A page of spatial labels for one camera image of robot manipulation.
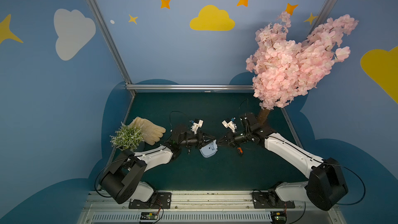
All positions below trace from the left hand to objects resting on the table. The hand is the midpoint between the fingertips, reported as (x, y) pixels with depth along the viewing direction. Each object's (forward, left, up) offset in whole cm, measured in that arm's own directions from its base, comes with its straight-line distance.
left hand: (217, 137), depth 76 cm
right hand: (-1, -1, -2) cm, 3 cm away
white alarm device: (0, +3, -16) cm, 16 cm away
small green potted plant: (-1, +45, -2) cm, 45 cm away
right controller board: (-30, -30, -21) cm, 48 cm away
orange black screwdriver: (+1, -15, -18) cm, 23 cm away
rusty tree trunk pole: (+20, -30, -9) cm, 38 cm away
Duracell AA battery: (+1, +15, -19) cm, 24 cm away
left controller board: (-31, +31, -20) cm, 49 cm away
